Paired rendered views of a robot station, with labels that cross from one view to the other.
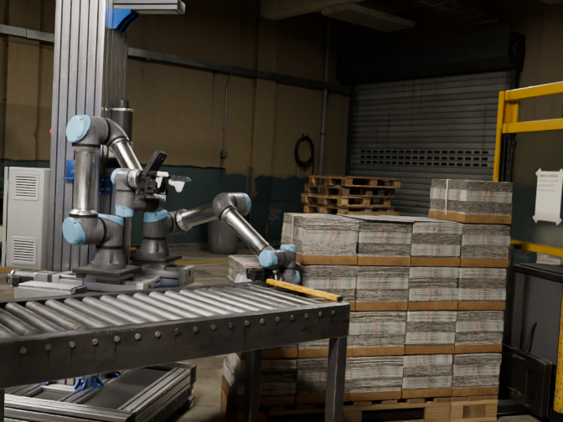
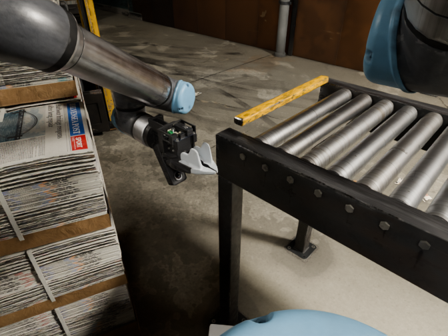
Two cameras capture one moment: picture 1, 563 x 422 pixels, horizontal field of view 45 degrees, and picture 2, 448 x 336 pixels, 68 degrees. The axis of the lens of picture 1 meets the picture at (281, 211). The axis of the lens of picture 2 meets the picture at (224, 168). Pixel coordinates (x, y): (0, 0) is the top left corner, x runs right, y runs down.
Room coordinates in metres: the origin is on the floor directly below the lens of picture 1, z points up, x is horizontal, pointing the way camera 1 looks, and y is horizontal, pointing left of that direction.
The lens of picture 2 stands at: (2.96, 0.78, 1.18)
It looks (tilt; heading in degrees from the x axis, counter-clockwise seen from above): 34 degrees down; 263
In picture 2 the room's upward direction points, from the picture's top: straight up
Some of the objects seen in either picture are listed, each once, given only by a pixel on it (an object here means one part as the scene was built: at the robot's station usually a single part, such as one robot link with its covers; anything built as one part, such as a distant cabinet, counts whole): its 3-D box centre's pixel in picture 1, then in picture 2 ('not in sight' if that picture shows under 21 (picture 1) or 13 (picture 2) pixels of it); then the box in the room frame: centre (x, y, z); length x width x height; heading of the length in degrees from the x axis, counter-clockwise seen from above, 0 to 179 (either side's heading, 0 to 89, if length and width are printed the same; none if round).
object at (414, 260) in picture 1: (418, 257); not in sight; (3.64, -0.75, 0.86); 0.38 x 0.29 x 0.04; 17
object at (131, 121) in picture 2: (286, 277); (133, 121); (3.10, -0.04, 0.79); 0.11 x 0.08 x 0.09; 130
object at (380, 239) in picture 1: (370, 239); not in sight; (3.55, -0.48, 0.95); 0.38 x 0.29 x 0.23; 17
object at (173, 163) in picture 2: not in sight; (181, 161); (2.98, 0.14, 0.77); 0.09 x 0.05 x 0.02; 130
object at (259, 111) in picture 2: (302, 289); (287, 97); (2.67, -0.10, 0.81); 0.43 x 0.03 x 0.02; 40
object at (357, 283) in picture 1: (338, 339); (50, 179); (3.51, -0.34, 0.42); 1.17 x 0.39 x 0.83; 107
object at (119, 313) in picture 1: (116, 315); not in sight; (2.17, 0.52, 0.77); 0.47 x 0.05 x 0.05; 40
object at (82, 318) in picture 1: (77, 319); not in sight; (2.09, 0.62, 0.77); 0.47 x 0.05 x 0.05; 40
